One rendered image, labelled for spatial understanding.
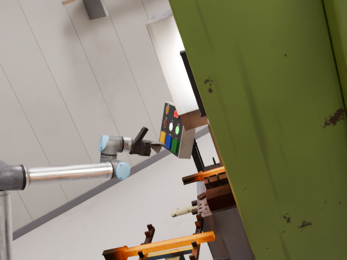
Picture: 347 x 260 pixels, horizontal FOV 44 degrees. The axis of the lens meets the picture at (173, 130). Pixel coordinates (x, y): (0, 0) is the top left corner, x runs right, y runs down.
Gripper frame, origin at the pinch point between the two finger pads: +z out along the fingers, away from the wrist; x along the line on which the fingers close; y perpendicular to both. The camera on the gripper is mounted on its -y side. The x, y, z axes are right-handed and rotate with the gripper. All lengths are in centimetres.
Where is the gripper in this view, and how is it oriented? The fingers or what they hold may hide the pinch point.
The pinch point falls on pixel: (163, 143)
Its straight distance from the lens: 244.4
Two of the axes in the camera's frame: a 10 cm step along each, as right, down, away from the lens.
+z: 9.2, 0.8, 3.9
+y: -1.5, 9.7, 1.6
